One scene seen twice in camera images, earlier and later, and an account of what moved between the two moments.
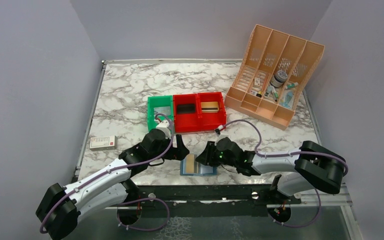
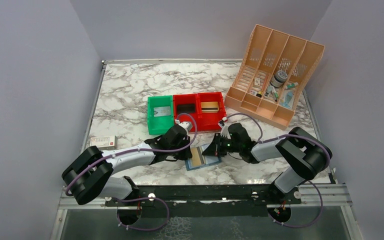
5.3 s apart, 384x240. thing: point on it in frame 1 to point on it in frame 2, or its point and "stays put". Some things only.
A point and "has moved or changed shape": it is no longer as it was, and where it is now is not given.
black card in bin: (184, 108) stays put
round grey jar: (280, 77) stays put
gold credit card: (190, 163) has moved or changed shape
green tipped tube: (291, 85) stays put
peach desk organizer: (274, 70) stays put
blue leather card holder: (199, 169) has moved or changed shape
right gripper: (206, 157) to (215, 147)
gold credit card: (209, 107) stays put
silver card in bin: (165, 110) stays put
